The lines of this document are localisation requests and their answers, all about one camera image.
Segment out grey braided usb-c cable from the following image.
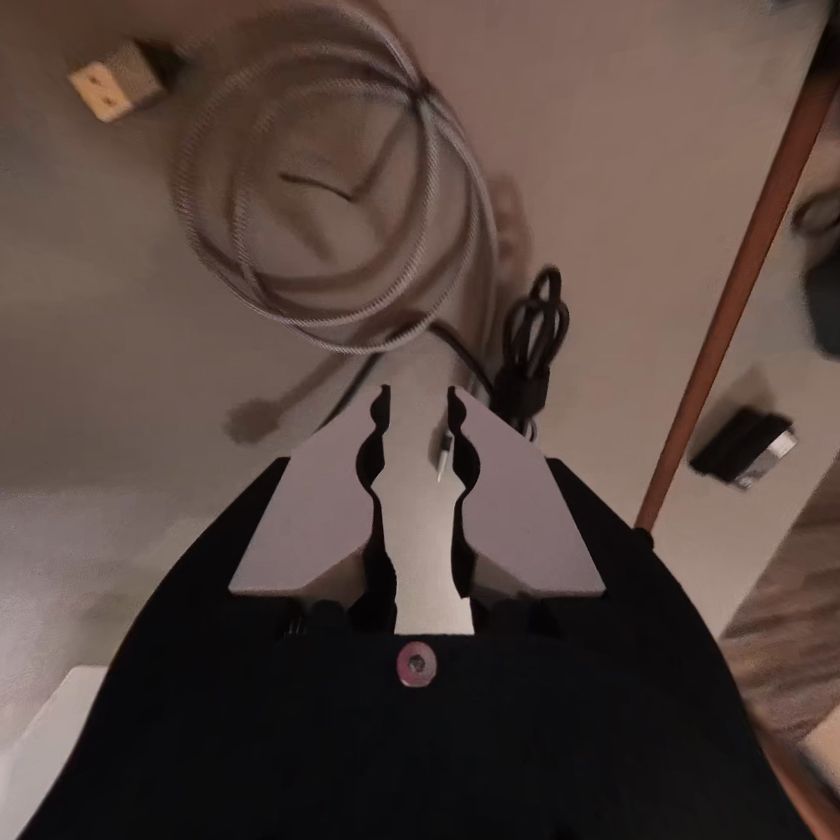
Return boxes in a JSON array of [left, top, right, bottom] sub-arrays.
[[172, 0, 526, 484]]

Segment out small black battery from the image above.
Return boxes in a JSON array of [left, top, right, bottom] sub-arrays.
[[688, 406, 799, 492]]

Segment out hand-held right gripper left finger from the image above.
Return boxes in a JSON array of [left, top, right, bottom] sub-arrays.
[[228, 384, 399, 634]]

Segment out brown wooden strip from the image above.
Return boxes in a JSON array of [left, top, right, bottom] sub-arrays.
[[633, 66, 840, 534]]

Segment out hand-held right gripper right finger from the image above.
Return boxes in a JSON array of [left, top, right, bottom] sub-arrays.
[[446, 385, 606, 602]]

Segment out black usb cable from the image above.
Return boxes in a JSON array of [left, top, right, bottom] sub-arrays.
[[226, 266, 572, 442]]

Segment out white usb charger cube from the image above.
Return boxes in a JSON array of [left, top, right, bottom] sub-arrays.
[[66, 38, 168, 123]]

